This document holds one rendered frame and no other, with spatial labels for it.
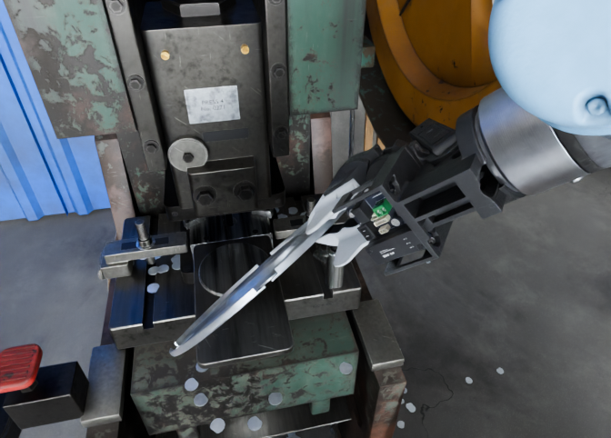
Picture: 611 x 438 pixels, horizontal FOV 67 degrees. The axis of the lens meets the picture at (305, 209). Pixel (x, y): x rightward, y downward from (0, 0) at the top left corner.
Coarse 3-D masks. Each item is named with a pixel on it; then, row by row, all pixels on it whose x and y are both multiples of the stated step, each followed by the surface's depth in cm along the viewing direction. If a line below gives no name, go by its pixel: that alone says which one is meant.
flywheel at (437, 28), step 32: (384, 0) 87; (416, 0) 79; (448, 0) 69; (480, 0) 63; (384, 32) 86; (416, 32) 80; (448, 32) 70; (480, 32) 62; (384, 64) 88; (416, 64) 80; (448, 64) 71; (480, 64) 63; (416, 96) 76; (448, 96) 67; (480, 96) 57
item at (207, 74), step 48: (192, 0) 60; (240, 0) 66; (192, 48) 58; (240, 48) 59; (192, 96) 62; (240, 96) 63; (192, 144) 65; (240, 144) 68; (192, 192) 68; (240, 192) 68
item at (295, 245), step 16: (304, 224) 69; (288, 240) 70; (304, 240) 52; (272, 256) 59; (288, 256) 43; (256, 272) 55; (272, 272) 48; (240, 288) 52; (256, 288) 45; (224, 304) 58; (240, 304) 42; (208, 320) 56; (224, 320) 43; (192, 336) 53; (176, 352) 47
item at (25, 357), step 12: (12, 348) 68; (24, 348) 68; (36, 348) 68; (0, 360) 67; (12, 360) 67; (24, 360) 67; (36, 360) 67; (0, 372) 65; (12, 372) 65; (24, 372) 65; (36, 372) 66; (0, 384) 64; (12, 384) 64; (24, 384) 64
